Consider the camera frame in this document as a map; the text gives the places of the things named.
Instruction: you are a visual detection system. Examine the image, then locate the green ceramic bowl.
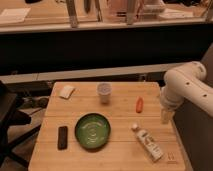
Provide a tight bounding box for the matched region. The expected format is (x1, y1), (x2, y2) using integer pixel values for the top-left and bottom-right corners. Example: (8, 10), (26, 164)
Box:
(75, 113), (111, 150)

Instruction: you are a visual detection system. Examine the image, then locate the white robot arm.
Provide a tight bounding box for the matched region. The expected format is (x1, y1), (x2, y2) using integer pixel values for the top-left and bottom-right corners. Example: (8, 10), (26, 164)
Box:
(159, 61), (213, 124)

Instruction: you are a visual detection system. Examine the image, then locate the orange carrot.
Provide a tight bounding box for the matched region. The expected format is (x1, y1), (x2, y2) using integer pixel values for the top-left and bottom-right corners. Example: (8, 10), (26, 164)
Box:
(136, 97), (143, 113)

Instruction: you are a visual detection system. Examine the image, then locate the white tube bottle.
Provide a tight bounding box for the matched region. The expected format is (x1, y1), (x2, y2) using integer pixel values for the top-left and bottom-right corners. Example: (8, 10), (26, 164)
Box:
(131, 123), (164, 162)

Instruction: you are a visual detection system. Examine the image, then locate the black rectangular bar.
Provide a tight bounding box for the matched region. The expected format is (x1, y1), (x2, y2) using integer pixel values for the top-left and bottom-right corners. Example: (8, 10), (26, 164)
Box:
(58, 126), (68, 150)

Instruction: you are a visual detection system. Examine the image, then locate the black office chair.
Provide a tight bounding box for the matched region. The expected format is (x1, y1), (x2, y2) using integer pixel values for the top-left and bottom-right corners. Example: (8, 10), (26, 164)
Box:
(0, 80), (41, 168)

